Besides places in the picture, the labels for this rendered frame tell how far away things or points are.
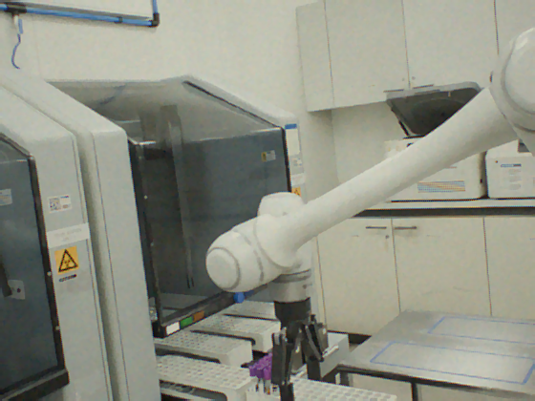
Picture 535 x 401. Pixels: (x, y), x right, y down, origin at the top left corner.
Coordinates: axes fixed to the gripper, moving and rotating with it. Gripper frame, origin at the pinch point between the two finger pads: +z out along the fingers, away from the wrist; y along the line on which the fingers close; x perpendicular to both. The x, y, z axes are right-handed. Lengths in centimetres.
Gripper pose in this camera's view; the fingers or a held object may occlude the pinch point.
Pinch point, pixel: (302, 393)
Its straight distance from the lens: 130.7
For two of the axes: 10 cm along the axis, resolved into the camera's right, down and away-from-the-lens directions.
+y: 5.9, -1.4, 7.9
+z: 1.1, 9.9, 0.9
